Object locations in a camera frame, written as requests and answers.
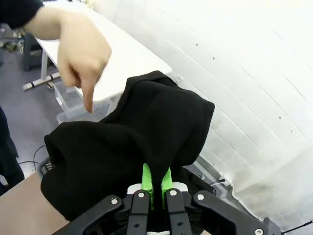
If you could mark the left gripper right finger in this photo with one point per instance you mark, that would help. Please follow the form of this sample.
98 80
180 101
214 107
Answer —
178 215

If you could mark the person's left hand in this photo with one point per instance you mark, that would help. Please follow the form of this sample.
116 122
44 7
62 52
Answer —
80 49

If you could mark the grey plastic woven basket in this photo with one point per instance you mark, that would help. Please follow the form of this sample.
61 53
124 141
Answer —
46 166

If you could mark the clear plastic storage bin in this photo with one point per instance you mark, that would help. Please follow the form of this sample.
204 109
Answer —
71 115

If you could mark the black garment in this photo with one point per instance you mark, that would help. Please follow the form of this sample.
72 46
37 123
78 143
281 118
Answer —
134 127

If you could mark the person's left forearm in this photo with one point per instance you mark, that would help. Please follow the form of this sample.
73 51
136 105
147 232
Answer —
44 23

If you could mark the white side table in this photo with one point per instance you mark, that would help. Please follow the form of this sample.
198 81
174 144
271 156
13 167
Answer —
122 44

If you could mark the grey step stool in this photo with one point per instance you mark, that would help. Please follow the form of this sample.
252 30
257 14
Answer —
31 54

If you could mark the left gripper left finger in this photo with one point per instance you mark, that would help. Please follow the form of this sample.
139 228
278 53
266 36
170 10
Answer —
137 215

